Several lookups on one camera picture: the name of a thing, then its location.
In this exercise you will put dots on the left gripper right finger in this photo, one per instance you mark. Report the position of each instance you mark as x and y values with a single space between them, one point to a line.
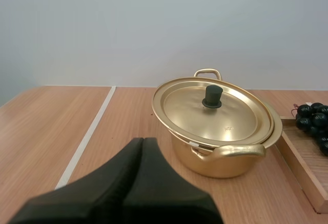
164 198

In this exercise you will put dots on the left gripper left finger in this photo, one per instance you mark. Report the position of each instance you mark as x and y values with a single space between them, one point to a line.
87 198

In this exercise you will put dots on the gold lid with black knob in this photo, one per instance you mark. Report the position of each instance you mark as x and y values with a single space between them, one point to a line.
212 113

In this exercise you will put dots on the shallow wooden tray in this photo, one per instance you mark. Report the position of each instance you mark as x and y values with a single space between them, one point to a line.
305 157

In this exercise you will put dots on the bunch of dark toy grapes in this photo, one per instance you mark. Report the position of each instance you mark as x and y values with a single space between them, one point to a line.
314 124

